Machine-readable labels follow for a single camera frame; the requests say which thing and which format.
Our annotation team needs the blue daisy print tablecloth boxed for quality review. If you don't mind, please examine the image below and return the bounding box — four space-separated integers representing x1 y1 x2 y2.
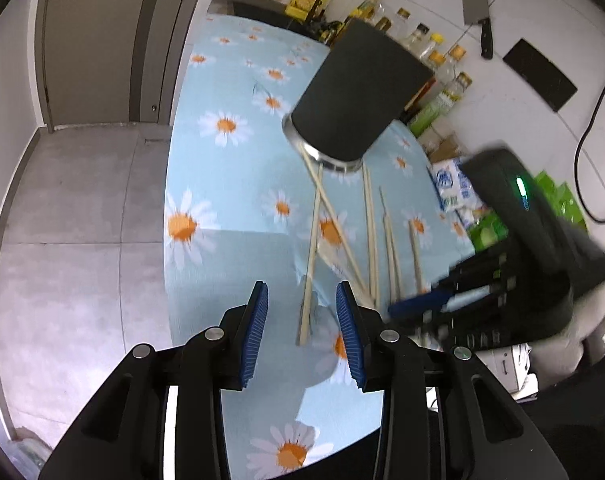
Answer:
163 12 478 471

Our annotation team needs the cardboard box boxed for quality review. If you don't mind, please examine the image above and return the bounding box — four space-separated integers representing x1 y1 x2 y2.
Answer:
423 130 471 163

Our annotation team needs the steel cleaver black handle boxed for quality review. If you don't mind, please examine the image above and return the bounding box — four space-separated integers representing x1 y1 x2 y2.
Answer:
461 0 493 59

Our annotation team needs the green packet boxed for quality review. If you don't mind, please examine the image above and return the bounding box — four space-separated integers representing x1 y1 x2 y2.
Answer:
470 210 508 253
533 170 588 226

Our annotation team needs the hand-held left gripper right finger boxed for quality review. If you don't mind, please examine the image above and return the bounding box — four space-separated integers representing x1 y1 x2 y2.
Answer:
335 281 569 480

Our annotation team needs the row of condiment bottles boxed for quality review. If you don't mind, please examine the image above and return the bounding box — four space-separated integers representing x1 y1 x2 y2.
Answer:
323 0 476 111

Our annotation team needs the black wall panel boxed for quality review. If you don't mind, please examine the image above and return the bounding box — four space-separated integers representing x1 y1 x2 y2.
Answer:
503 37 578 113

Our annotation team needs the white box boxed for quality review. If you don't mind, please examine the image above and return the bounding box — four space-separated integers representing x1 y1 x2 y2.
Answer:
483 342 538 396

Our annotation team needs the person's right hand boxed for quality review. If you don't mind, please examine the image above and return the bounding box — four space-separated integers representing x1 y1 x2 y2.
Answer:
557 280 605 366

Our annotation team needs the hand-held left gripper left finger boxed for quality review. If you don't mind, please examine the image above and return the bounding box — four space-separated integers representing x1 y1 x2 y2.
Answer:
37 281 269 480

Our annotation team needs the grey door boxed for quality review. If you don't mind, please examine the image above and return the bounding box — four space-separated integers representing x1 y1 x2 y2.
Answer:
35 0 208 133

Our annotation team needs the white blue packet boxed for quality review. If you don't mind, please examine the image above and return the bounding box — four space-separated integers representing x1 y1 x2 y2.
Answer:
430 157 486 213

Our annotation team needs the black cable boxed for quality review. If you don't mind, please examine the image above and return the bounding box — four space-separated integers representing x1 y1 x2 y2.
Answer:
574 65 605 223

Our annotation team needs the black sink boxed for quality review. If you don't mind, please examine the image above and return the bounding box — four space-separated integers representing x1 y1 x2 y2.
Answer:
207 0 328 41

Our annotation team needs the black cylindrical utensil holder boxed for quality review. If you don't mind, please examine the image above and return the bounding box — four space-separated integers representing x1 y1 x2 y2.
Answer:
281 17 436 172

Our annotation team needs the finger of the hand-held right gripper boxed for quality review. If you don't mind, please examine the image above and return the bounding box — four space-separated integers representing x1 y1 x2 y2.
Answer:
389 282 511 351
433 252 511 291

